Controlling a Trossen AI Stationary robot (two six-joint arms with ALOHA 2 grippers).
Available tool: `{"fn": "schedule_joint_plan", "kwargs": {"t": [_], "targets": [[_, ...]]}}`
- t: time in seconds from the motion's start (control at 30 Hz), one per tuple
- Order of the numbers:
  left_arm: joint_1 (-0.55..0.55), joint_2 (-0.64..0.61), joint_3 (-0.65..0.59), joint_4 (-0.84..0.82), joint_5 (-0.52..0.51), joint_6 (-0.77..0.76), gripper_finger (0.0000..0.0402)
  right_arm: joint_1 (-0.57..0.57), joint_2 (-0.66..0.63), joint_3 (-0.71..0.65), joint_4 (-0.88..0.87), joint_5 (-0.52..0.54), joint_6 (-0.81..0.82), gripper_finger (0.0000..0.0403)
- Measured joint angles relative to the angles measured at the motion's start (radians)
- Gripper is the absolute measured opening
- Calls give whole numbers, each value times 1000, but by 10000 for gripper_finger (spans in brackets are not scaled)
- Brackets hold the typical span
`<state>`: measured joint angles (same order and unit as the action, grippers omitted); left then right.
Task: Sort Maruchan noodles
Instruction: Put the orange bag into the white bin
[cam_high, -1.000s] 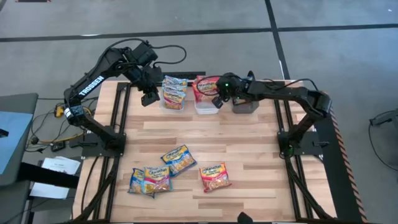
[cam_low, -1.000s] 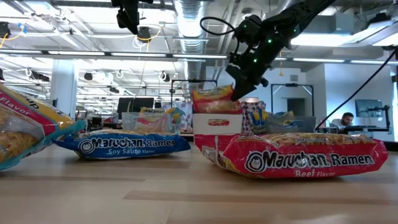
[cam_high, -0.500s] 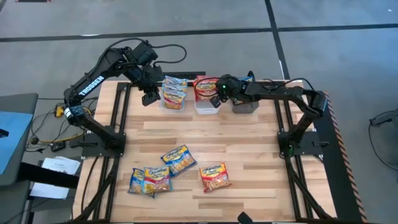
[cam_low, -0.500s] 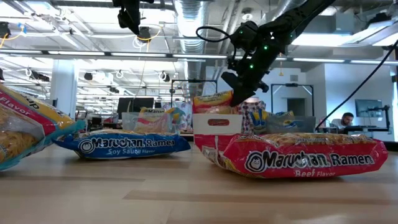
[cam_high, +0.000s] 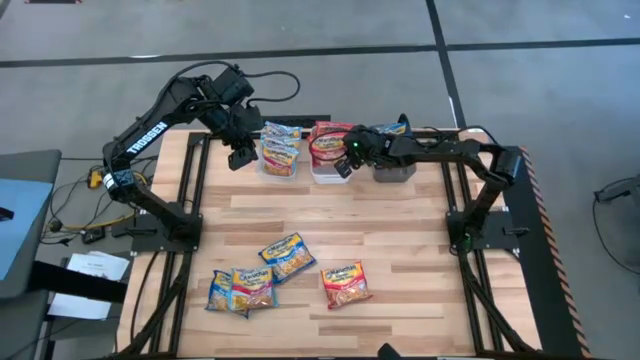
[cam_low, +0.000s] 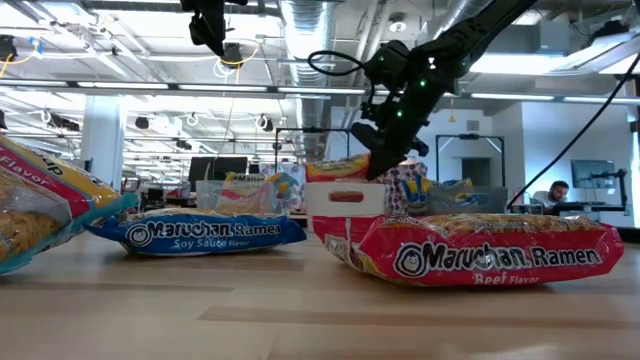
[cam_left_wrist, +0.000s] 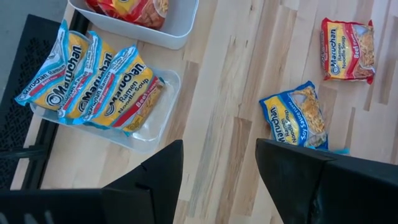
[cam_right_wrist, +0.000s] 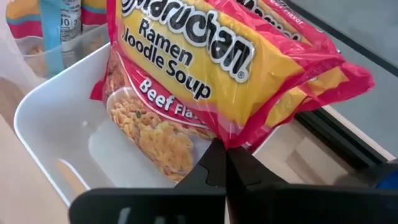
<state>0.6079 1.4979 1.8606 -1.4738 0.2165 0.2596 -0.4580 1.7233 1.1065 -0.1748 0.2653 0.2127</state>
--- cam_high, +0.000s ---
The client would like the black aluminium table frame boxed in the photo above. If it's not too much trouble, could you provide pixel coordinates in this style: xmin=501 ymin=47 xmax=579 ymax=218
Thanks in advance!
xmin=117 ymin=128 xmax=539 ymax=359

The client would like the blue soy sauce ramen packet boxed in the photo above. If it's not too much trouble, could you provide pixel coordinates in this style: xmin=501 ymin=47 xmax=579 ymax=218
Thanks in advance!
xmin=205 ymin=269 xmax=250 ymax=320
xmin=372 ymin=122 xmax=414 ymax=137
xmin=257 ymin=231 xmax=318 ymax=286

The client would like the black panel with striped edge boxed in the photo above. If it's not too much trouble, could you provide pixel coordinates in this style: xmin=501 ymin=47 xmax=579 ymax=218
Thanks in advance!
xmin=499 ymin=144 xmax=592 ymax=359

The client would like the grey desk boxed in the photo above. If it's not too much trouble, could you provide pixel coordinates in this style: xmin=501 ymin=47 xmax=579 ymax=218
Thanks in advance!
xmin=0 ymin=148 xmax=64 ymax=360

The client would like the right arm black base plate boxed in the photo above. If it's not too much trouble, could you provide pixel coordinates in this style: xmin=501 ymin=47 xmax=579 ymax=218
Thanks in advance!
xmin=446 ymin=209 xmax=521 ymax=251

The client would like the white paper sheet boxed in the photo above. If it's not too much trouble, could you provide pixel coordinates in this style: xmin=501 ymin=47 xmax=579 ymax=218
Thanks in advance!
xmin=66 ymin=251 xmax=131 ymax=282
xmin=47 ymin=292 xmax=114 ymax=321

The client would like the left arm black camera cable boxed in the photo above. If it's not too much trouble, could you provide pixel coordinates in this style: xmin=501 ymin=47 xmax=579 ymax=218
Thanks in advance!
xmin=172 ymin=59 xmax=302 ymax=107

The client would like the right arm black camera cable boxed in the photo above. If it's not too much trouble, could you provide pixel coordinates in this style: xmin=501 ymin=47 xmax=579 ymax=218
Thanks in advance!
xmin=307 ymin=129 xmax=351 ymax=162

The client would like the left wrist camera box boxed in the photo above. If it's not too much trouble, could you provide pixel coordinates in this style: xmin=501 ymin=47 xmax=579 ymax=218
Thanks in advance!
xmin=242 ymin=103 xmax=265 ymax=133

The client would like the yellow cable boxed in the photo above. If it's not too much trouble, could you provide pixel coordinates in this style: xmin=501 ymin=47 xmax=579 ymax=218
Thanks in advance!
xmin=62 ymin=169 xmax=150 ymax=234

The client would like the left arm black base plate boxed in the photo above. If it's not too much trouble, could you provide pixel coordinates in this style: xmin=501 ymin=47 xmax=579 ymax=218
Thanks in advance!
xmin=130 ymin=212 xmax=204 ymax=254

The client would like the clear plastic bin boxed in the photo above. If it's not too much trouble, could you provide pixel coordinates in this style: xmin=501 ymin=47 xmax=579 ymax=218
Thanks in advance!
xmin=256 ymin=122 xmax=304 ymax=182

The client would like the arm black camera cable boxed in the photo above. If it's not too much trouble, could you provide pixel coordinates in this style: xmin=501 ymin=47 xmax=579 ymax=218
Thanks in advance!
xmin=307 ymin=129 xmax=351 ymax=162
xmin=172 ymin=59 xmax=302 ymax=107

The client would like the grey plastic bin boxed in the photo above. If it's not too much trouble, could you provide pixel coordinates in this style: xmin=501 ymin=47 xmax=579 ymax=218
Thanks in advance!
xmin=372 ymin=124 xmax=419 ymax=184

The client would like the black beam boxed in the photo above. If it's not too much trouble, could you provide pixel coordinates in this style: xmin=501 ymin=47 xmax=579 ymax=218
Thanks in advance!
xmin=29 ymin=259 xmax=129 ymax=305

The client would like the orange yellow plug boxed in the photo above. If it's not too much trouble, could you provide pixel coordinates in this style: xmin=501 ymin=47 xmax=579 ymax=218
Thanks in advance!
xmin=87 ymin=168 xmax=109 ymax=189

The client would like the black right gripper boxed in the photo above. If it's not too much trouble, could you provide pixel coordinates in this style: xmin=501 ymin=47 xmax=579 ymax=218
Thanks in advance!
xmin=333 ymin=125 xmax=401 ymax=180

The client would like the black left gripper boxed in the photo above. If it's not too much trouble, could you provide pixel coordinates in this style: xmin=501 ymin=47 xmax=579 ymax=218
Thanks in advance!
xmin=209 ymin=105 xmax=259 ymax=171

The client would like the white plastic bin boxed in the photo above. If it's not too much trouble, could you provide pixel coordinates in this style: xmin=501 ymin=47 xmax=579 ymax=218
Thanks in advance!
xmin=308 ymin=122 xmax=354 ymax=185

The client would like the small black object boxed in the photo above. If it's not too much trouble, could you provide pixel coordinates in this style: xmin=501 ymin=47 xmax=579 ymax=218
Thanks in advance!
xmin=376 ymin=342 xmax=402 ymax=360

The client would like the blue sheet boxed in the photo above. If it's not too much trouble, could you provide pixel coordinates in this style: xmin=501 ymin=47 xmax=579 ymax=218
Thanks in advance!
xmin=0 ymin=178 xmax=55 ymax=281

